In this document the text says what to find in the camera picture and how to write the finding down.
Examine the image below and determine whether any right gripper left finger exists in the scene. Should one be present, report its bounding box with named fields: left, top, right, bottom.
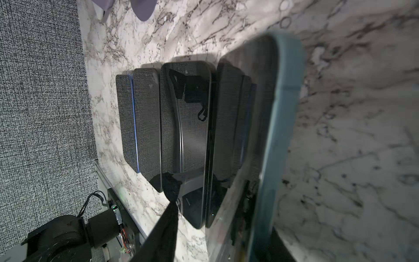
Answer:
left=131, top=172, right=182, bottom=262

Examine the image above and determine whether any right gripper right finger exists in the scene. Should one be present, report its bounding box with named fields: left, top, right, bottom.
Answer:
left=266, top=228, right=296, bottom=262

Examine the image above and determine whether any black phone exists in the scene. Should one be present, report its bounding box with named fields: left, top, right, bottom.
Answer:
left=116, top=74, right=140, bottom=173
left=133, top=68, right=162, bottom=193
left=160, top=61, right=214, bottom=229

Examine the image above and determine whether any green-edged phone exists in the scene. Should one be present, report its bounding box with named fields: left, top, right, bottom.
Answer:
left=205, top=32, right=305, bottom=262

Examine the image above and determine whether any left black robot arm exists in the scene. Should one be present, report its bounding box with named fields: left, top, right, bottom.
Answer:
left=24, top=209, right=120, bottom=262

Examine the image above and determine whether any grey round stand front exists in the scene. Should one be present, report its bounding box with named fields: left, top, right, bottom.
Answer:
left=131, top=0, right=157, bottom=22

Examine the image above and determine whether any white stand far left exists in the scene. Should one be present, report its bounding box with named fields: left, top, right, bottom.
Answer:
left=92, top=0, right=115, bottom=22

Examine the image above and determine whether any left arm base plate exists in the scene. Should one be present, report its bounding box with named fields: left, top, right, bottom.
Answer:
left=107, top=188, right=142, bottom=258

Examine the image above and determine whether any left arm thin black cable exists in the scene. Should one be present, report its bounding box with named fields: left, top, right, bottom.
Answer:
left=76, top=190, right=109, bottom=217

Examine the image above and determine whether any aluminium front rail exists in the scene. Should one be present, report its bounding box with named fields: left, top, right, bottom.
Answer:
left=93, top=160, right=148, bottom=262

